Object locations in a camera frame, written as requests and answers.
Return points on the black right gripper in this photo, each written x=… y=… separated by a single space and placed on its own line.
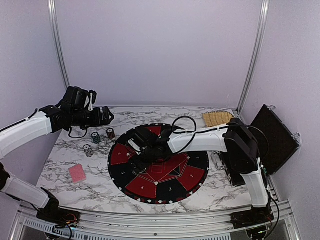
x=136 y=162

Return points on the red brown poker chip stack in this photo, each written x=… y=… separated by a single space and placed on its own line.
x=110 y=133

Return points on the red playing card deck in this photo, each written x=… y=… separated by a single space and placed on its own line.
x=77 y=173

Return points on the yellow woven bamboo mat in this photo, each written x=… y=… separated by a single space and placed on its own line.
x=216 y=118

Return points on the green poker chip stack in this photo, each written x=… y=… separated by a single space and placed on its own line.
x=96 y=137

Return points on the black poker set case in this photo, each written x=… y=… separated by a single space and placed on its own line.
x=267 y=139

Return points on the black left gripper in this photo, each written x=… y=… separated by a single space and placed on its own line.
x=97 y=121

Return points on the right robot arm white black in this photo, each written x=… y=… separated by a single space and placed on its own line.
x=177 y=140

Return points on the right aluminium frame post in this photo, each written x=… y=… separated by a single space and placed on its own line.
x=259 y=39

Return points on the round red black poker mat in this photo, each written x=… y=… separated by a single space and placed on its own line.
x=163 y=182

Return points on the left aluminium frame post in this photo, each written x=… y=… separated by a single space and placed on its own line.
x=52 y=9

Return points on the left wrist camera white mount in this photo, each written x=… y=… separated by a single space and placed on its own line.
x=90 y=100

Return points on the aluminium frame post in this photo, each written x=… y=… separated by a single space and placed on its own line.
x=259 y=39
x=52 y=9

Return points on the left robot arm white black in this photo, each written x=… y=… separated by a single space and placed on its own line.
x=75 y=109

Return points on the white black poker chip stack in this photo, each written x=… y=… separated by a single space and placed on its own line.
x=88 y=150

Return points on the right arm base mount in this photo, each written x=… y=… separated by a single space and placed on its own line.
x=250 y=218

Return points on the front aluminium rail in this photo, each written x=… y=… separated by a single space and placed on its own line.
x=210 y=225

